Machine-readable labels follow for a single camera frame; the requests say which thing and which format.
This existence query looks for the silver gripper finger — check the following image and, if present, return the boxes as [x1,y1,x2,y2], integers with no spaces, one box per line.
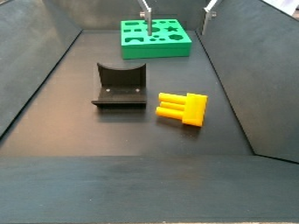
[200,0,218,35]
[136,0,152,35]

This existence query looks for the yellow three-prong object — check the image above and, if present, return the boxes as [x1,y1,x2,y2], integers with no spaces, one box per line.
[154,93,208,127]

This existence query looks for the black curved fixture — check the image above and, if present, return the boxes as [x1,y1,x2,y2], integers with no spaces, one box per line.
[90,64,146,107]

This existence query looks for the green shape-sorter block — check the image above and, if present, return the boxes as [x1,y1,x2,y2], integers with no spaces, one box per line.
[120,18,192,60]

